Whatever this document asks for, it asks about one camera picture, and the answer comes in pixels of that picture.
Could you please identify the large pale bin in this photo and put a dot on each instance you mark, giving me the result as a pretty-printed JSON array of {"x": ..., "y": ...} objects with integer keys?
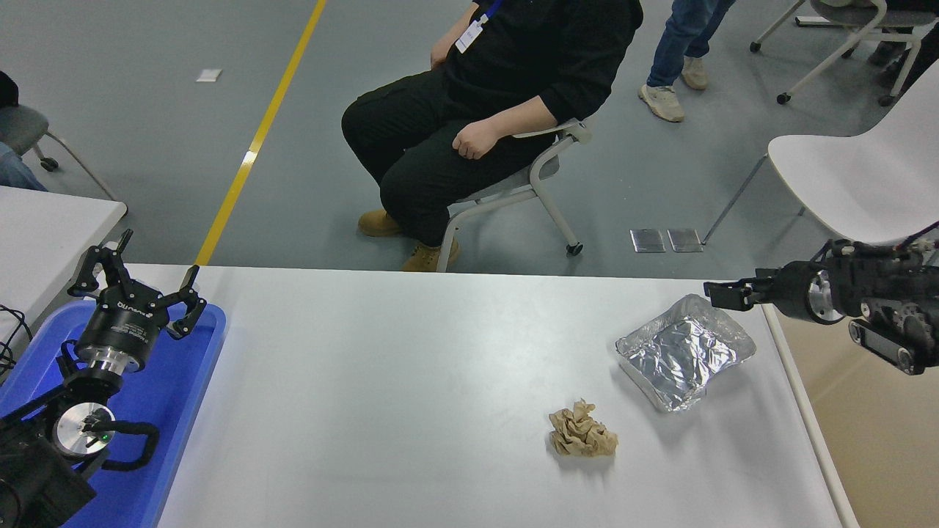
[{"x": 866, "y": 440}]

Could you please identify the metal floor plate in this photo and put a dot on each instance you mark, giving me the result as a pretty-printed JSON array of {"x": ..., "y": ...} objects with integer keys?
[
  {"x": 685, "y": 240},
  {"x": 648, "y": 241}
]

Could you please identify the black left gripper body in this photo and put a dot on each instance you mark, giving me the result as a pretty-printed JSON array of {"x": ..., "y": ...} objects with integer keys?
[{"x": 125, "y": 323}]

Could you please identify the white frame rolling chair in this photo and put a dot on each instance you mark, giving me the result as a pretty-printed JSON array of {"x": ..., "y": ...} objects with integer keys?
[
  {"x": 543, "y": 165},
  {"x": 843, "y": 11}
]

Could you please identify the white side table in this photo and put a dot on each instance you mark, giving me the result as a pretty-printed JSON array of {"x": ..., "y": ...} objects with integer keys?
[{"x": 44, "y": 235}]

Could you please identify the foil tray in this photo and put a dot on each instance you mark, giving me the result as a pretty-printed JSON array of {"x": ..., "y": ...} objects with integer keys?
[{"x": 682, "y": 359}]

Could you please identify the person's right hand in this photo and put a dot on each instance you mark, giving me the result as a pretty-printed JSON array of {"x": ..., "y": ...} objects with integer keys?
[{"x": 444, "y": 55}]

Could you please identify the blue plastic tray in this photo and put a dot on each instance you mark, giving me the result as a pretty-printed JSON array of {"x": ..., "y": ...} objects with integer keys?
[{"x": 176, "y": 396}]

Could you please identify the person's left forearm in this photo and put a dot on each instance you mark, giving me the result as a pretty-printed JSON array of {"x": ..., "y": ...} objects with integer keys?
[{"x": 524, "y": 114}]

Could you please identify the crumpled tan paper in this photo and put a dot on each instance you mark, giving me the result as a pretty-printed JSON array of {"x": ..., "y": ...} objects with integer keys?
[{"x": 583, "y": 434}]

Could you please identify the person's left hand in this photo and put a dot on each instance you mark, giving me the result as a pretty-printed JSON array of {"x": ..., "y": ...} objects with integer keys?
[{"x": 478, "y": 139}]

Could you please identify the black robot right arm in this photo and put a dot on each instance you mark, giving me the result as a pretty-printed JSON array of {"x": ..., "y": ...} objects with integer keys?
[{"x": 888, "y": 293}]

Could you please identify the white shell chair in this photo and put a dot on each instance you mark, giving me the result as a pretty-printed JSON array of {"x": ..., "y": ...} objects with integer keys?
[{"x": 858, "y": 176}]

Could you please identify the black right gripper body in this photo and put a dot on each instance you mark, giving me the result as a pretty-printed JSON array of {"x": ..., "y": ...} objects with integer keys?
[{"x": 792, "y": 293}]

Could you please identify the grey office chair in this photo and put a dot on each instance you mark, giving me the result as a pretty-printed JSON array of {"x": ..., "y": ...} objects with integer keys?
[{"x": 18, "y": 125}]

